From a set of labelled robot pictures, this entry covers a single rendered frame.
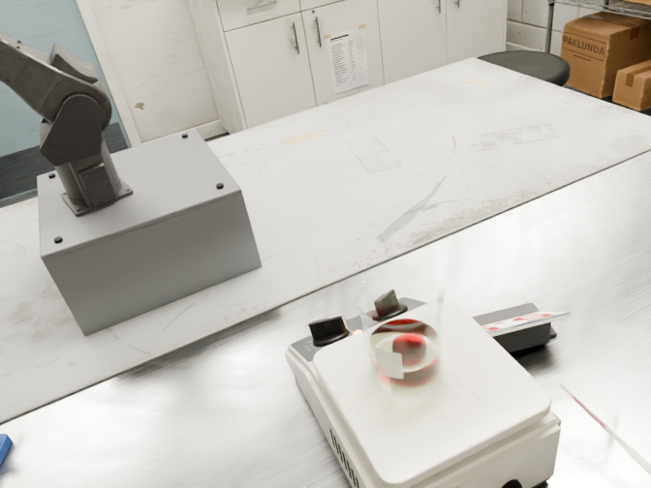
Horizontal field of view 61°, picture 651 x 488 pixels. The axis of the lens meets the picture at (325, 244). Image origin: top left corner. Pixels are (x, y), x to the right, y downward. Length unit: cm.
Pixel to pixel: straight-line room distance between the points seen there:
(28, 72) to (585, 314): 56
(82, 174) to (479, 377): 43
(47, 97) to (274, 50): 227
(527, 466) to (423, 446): 8
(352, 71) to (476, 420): 273
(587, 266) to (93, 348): 51
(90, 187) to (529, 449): 47
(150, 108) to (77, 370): 280
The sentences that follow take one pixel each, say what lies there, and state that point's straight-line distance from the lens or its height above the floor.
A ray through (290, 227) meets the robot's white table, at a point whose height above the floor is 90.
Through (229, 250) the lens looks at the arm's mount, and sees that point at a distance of 62.
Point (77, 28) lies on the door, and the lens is 320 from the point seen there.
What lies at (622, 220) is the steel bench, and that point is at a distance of 70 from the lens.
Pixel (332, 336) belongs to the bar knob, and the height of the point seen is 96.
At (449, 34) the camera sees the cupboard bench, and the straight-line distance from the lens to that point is 330.
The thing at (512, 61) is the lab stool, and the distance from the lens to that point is 198.
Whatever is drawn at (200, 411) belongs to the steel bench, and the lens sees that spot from 51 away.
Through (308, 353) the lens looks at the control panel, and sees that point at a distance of 45.
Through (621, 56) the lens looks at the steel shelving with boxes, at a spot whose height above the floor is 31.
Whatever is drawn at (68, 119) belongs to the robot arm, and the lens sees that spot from 59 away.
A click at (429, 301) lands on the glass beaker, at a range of 36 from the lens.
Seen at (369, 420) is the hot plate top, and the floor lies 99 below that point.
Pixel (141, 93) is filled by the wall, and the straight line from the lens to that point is 331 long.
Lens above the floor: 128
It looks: 35 degrees down
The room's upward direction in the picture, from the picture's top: 10 degrees counter-clockwise
